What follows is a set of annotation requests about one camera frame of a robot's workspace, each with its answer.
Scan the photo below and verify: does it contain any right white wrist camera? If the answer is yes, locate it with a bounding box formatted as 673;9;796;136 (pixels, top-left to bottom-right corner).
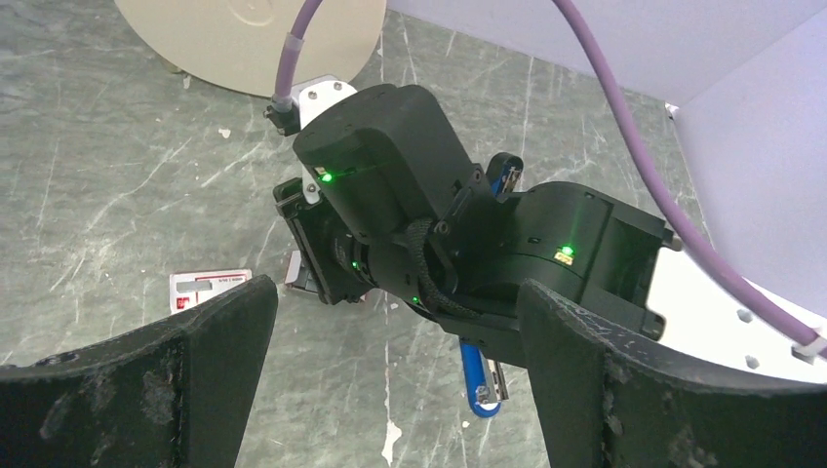
292;75;357;205

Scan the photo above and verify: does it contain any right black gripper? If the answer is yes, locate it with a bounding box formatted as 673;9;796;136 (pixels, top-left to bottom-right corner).
272;177;388;305

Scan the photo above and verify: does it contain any staple box tray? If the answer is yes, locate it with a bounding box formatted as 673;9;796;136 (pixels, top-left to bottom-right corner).
284;250;319;295

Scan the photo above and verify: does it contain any red white staple box sleeve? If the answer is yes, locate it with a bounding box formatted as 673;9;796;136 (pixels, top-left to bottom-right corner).
169;269;253;315

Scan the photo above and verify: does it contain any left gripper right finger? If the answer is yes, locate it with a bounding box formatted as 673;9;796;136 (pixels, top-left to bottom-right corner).
516;280;826;467

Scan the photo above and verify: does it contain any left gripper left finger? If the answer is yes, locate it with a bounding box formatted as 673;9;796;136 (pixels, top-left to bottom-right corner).
1;275;279;467

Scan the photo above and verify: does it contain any white cylindrical container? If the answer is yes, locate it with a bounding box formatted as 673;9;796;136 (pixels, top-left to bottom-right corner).
116;0;387;97

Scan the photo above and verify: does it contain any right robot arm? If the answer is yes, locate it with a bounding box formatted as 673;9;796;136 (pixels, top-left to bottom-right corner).
274;80;826;384

